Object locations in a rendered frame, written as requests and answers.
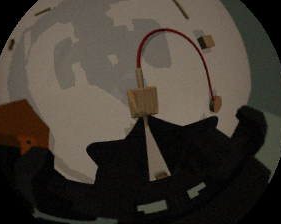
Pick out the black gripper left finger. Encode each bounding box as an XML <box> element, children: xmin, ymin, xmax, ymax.
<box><xmin>85</xmin><ymin>117</ymin><xmax>149</xmax><ymax>176</ymax></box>

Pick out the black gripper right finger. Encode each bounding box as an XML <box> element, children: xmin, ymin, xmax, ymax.
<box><xmin>148</xmin><ymin>116</ymin><xmax>218</xmax><ymax>175</ymax></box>

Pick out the dark red string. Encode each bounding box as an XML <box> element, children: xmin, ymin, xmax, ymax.
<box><xmin>136</xmin><ymin>28</ymin><xmax>214</xmax><ymax>127</ymax></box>

